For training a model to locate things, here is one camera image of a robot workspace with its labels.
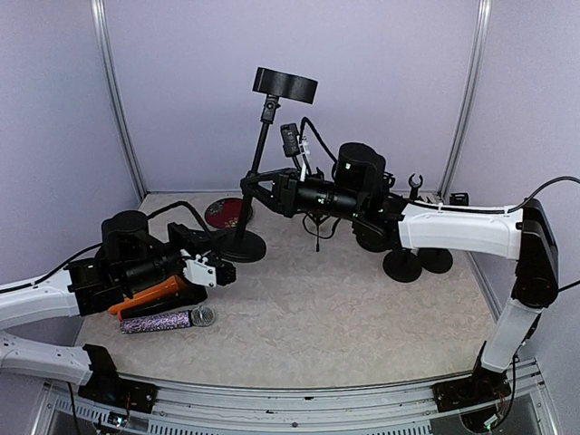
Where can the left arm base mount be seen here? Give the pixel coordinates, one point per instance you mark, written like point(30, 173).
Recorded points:
point(121, 393)

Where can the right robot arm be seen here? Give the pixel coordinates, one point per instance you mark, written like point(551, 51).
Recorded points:
point(420, 236)

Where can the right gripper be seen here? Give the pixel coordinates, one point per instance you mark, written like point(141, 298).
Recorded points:
point(282, 198)

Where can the glitter rhinestone microphone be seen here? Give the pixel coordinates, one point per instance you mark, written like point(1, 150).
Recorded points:
point(201, 316)

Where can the orange microphone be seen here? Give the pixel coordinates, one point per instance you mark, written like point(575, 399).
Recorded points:
point(169, 287)

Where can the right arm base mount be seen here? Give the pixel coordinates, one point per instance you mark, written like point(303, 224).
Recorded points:
point(469, 391)

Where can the red floral plate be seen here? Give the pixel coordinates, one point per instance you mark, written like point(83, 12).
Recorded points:
point(223, 213)

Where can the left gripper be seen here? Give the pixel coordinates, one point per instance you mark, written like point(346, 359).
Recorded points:
point(195, 241)

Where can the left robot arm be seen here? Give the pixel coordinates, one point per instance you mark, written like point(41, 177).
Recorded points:
point(128, 260)

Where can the black purple mic stand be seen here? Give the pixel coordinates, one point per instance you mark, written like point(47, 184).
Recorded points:
point(438, 260)

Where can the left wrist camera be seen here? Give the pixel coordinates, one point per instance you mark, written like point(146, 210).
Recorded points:
point(208, 271)

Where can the black microphone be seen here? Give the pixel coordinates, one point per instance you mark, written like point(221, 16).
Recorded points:
point(163, 305)

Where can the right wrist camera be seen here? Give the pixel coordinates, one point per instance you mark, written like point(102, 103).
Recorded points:
point(292, 147)

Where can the aluminium front rail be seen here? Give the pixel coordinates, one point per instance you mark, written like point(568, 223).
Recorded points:
point(188, 408)

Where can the black mint mic stand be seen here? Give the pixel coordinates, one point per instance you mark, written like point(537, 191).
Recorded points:
point(402, 266)

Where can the black tripod mic stand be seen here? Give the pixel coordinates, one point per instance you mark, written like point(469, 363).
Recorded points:
point(317, 221)

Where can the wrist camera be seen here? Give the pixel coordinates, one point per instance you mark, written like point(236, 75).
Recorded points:
point(292, 147)
point(208, 271)

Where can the black pink mic stand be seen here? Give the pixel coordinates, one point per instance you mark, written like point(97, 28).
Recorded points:
point(415, 185)

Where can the black glitter mic stand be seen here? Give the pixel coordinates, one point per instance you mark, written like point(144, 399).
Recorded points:
point(239, 244)

